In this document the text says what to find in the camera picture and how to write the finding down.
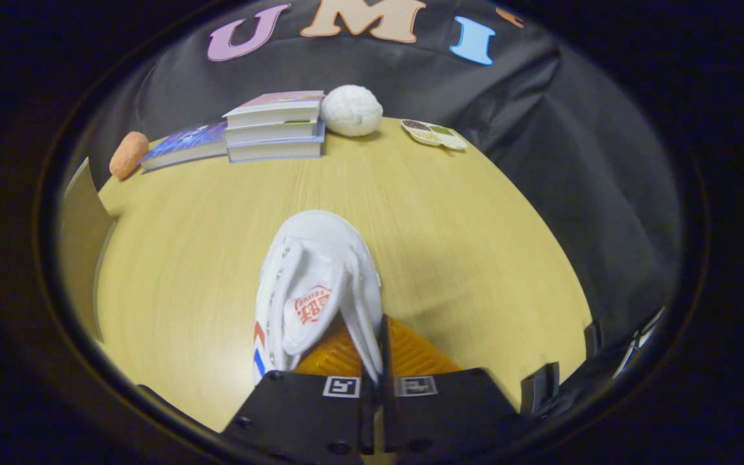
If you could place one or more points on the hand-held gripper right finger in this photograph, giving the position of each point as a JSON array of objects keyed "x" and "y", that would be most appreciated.
[{"x": 386, "y": 361}]

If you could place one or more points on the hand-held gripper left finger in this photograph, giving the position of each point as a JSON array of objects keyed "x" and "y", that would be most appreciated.
[{"x": 294, "y": 413}]

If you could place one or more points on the white canvas shoe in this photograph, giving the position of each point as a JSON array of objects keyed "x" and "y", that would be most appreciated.
[{"x": 320, "y": 258}]

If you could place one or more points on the beige storage box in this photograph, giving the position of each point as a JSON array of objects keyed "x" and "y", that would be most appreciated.
[{"x": 81, "y": 245}]

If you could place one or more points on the small divided sample tray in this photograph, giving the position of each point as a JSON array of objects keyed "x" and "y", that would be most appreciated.
[{"x": 433, "y": 134}]

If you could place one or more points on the white book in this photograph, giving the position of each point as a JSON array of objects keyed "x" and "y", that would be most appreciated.
[
  {"x": 268, "y": 132},
  {"x": 275, "y": 152}
]

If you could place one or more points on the white knitted ball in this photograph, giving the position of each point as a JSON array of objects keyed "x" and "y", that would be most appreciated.
[{"x": 351, "y": 111}]

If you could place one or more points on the black backdrop cloth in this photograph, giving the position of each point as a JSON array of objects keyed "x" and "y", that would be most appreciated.
[{"x": 572, "y": 161}]

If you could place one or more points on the blue book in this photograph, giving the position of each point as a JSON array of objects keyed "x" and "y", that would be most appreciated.
[{"x": 185, "y": 145}]

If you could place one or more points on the orange sponge lump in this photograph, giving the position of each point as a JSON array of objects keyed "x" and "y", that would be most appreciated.
[{"x": 128, "y": 155}]

